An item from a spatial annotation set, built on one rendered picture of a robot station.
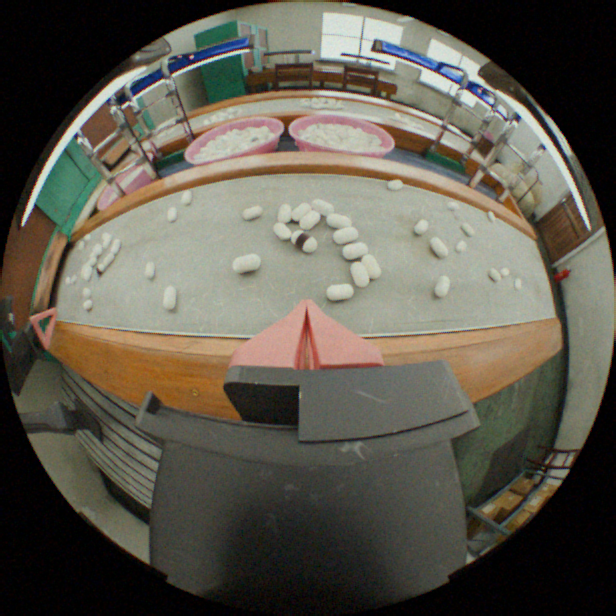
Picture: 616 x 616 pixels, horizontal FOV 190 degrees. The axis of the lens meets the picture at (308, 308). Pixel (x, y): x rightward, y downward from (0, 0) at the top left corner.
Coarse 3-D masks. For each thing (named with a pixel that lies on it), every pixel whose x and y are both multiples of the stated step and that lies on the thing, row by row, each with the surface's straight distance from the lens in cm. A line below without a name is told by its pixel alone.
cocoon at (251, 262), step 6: (240, 258) 27; (246, 258) 26; (252, 258) 26; (258, 258) 26; (234, 264) 27; (240, 264) 26; (246, 264) 26; (252, 264) 26; (258, 264) 26; (240, 270) 27; (246, 270) 27; (252, 270) 27
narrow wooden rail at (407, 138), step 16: (272, 112) 73; (288, 112) 71; (304, 112) 71; (320, 112) 71; (336, 112) 73; (208, 128) 75; (288, 128) 71; (384, 128) 74; (400, 128) 75; (160, 144) 89; (176, 144) 82; (400, 144) 78; (416, 144) 80; (448, 144) 88; (480, 160) 103
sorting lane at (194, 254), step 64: (192, 192) 46; (256, 192) 38; (320, 192) 36; (384, 192) 40; (128, 256) 47; (192, 256) 33; (320, 256) 28; (384, 256) 30; (448, 256) 38; (512, 256) 63; (64, 320) 77; (128, 320) 39; (192, 320) 29; (256, 320) 25; (384, 320) 27; (448, 320) 33; (512, 320) 50
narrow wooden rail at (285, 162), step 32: (224, 160) 46; (256, 160) 42; (288, 160) 41; (320, 160) 41; (352, 160) 42; (384, 160) 46; (160, 192) 51; (448, 192) 51; (96, 224) 75; (512, 224) 76
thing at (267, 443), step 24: (144, 408) 7; (168, 408) 7; (144, 432) 7; (168, 432) 6; (192, 432) 5; (216, 432) 6; (240, 432) 5; (264, 432) 5; (288, 432) 5; (408, 432) 5; (432, 432) 5; (456, 432) 6; (240, 456) 5; (264, 456) 5; (288, 456) 4; (312, 456) 4; (336, 456) 4; (360, 456) 5; (384, 456) 5
